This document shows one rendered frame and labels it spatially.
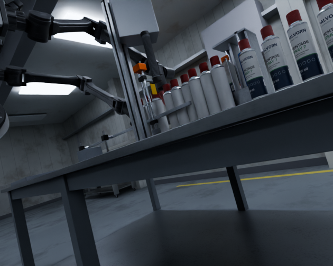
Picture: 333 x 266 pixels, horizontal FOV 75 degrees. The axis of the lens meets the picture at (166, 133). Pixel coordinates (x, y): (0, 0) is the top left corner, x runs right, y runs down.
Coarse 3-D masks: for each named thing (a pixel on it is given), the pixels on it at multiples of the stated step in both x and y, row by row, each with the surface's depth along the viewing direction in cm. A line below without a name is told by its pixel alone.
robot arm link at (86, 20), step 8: (32, 16) 85; (40, 16) 86; (48, 16) 90; (40, 24) 86; (48, 24) 89; (56, 24) 94; (64, 24) 100; (72, 24) 105; (80, 24) 110; (88, 24) 116; (96, 24) 119; (56, 32) 97; (64, 32) 102; (72, 32) 108; (88, 32) 120; (96, 32) 121; (40, 40) 90
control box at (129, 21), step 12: (120, 0) 89; (132, 0) 90; (144, 0) 91; (120, 12) 88; (132, 12) 89; (144, 12) 90; (120, 24) 87; (132, 24) 88; (144, 24) 89; (156, 24) 90; (120, 36) 87; (132, 36) 89; (156, 36) 94
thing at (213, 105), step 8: (200, 64) 82; (200, 72) 83; (208, 72) 80; (200, 80) 83; (208, 80) 80; (208, 88) 80; (208, 96) 80; (216, 96) 80; (208, 104) 81; (216, 104) 79; (216, 112) 79
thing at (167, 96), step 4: (164, 84) 96; (168, 84) 96; (164, 88) 96; (168, 88) 96; (164, 92) 96; (168, 92) 95; (164, 96) 95; (168, 96) 94; (164, 100) 96; (168, 100) 94; (172, 100) 94; (168, 104) 94; (172, 104) 94; (168, 108) 95; (172, 108) 94; (172, 112) 94; (168, 116) 96; (172, 116) 94; (176, 116) 94; (172, 120) 94; (176, 120) 93; (172, 124) 94; (176, 124) 93; (172, 128) 94
